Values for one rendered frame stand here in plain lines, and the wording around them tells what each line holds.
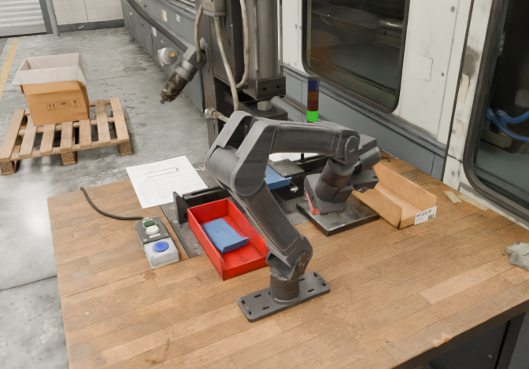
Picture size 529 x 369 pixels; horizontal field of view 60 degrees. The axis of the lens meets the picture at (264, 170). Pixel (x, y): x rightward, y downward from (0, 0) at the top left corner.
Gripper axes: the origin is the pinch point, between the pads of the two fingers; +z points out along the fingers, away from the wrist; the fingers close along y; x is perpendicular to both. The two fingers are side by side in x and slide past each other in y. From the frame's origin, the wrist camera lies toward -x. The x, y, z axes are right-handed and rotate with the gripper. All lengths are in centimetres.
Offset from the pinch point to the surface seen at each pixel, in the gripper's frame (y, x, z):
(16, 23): 778, 174, 525
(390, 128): 42, -56, 27
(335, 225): -0.2, -8.7, 9.3
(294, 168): 22.8, -6.3, 14.6
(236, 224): 9.4, 14.8, 17.4
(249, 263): -6.7, 17.4, 6.8
